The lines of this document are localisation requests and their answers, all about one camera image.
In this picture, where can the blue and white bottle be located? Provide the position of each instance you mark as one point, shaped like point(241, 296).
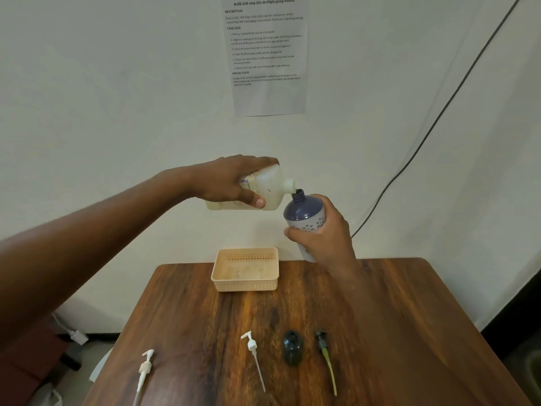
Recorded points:
point(302, 209)

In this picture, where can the white pump head short tube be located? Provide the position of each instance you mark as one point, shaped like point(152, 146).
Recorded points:
point(252, 344)

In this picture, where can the maroon sofa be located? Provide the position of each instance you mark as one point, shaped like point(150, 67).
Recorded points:
point(21, 376)

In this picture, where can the person's left hand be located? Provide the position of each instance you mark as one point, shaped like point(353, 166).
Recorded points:
point(224, 179)

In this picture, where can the printed paper sheet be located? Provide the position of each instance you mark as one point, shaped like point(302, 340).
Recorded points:
point(266, 97)

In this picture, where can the dark pump head yellow tube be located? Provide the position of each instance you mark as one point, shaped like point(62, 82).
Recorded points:
point(322, 340)

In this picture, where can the beige plastic basket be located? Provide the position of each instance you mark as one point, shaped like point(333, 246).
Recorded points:
point(245, 270)

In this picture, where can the person's right hand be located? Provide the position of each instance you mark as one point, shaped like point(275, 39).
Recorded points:
point(331, 245)

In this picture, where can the white power adapter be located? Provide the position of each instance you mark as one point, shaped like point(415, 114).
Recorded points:
point(79, 337)

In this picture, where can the person's right forearm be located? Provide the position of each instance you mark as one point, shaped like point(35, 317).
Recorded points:
point(359, 300)

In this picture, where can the white pump head long tube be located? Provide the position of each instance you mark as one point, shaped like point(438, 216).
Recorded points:
point(146, 367)

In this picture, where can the white plastic bag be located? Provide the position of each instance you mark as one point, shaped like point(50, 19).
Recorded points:
point(46, 399)

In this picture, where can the large white soap bottle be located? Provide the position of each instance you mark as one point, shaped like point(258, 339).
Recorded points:
point(270, 188)

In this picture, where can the person's left forearm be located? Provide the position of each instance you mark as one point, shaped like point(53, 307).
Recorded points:
point(84, 249)

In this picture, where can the dark round bin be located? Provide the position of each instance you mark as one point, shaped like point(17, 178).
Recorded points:
point(526, 367)

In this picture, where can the dark teal transparent bottle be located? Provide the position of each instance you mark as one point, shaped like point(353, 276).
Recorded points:
point(293, 348)

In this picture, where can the white sheet on floor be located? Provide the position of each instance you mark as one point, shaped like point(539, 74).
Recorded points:
point(100, 365)

